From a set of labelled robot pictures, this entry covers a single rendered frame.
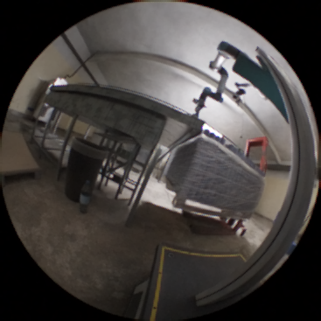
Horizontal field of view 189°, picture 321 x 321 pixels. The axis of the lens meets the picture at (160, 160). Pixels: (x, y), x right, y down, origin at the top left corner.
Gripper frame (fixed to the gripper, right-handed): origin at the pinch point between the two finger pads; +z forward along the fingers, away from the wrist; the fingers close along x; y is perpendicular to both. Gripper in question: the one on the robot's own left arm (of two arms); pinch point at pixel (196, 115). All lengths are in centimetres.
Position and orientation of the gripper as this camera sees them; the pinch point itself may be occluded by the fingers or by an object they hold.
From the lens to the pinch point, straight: 96.1
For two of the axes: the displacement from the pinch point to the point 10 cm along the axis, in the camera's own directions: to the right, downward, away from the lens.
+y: 9.1, 4.1, 0.8
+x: -0.8, -0.2, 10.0
